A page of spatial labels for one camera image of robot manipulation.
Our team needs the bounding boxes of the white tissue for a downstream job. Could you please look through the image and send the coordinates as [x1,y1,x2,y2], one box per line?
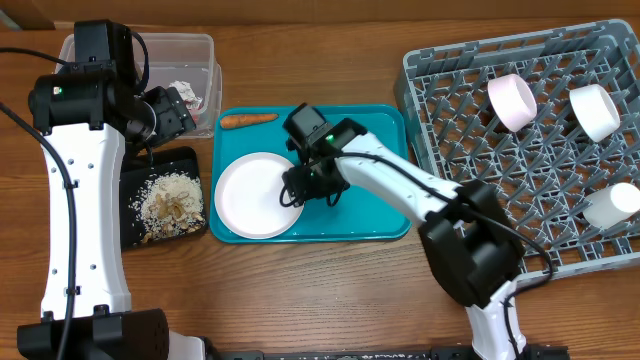
[170,81,203,111]

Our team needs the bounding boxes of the orange carrot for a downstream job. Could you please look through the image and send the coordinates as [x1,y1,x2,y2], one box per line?
[220,114,279,129]

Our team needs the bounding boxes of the white round plate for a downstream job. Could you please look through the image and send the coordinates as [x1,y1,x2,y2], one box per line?
[214,152,303,240]

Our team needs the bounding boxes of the rice and peanut scraps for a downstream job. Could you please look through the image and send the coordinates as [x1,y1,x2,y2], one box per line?
[128,172,206,244]

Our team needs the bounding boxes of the pink bowl with food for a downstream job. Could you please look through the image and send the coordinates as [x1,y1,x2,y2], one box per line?
[487,74,537,132]

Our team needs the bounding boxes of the white round bowl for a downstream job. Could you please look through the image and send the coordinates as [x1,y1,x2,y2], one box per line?
[569,84,621,142]

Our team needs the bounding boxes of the white cup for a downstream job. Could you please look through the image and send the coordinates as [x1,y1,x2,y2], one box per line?
[583,183,639,230]

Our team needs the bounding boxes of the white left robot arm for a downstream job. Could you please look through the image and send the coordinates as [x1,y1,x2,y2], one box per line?
[17,20,217,359]

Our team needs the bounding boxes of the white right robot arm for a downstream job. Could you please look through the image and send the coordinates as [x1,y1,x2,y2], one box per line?
[280,104,549,359]

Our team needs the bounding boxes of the clear plastic waste bin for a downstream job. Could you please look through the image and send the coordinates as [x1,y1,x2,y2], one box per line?
[54,32,223,141]

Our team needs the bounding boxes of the grey dishwasher rack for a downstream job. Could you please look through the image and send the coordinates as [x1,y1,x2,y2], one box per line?
[395,19,639,277]

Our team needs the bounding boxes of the black plastic tray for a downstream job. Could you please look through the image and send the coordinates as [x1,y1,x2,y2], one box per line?
[120,147,208,250]

